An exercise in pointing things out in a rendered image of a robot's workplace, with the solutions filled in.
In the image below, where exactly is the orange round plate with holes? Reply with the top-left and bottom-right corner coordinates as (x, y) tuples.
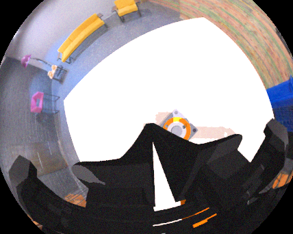
(163, 117), (191, 140)

